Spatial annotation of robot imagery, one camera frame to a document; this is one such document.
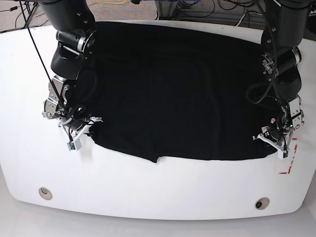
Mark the right table cable grommet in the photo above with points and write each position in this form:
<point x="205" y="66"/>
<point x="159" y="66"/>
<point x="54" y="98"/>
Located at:
<point x="262" y="203"/>

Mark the left table cable grommet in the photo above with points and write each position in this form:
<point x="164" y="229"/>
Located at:
<point x="45" y="193"/>

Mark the table cable grommet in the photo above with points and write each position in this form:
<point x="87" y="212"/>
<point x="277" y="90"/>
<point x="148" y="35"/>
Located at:
<point x="45" y="193"/>
<point x="262" y="203"/>

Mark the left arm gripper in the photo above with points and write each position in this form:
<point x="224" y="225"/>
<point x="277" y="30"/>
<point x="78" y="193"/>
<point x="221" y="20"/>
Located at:
<point x="278" y="138"/>

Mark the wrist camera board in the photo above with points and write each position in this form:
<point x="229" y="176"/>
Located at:
<point x="71" y="146"/>
<point x="282" y="154"/>

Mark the red tape rectangle marking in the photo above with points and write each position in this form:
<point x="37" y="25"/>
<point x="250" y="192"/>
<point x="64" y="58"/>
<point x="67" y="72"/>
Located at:
<point x="287" y="163"/>

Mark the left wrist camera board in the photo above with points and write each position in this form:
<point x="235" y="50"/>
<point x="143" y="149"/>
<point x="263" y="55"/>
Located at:
<point x="282" y="154"/>

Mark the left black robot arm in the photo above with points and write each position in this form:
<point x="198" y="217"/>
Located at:
<point x="285" y="22"/>

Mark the black t-shirt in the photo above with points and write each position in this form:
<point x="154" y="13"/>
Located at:
<point x="172" y="92"/>

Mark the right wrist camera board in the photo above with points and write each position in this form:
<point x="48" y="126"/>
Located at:
<point x="71" y="146"/>

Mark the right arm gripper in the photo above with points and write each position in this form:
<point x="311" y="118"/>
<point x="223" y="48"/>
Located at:
<point x="75" y="129"/>

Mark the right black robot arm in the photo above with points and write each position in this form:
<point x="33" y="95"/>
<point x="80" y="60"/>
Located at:
<point x="75" y="79"/>

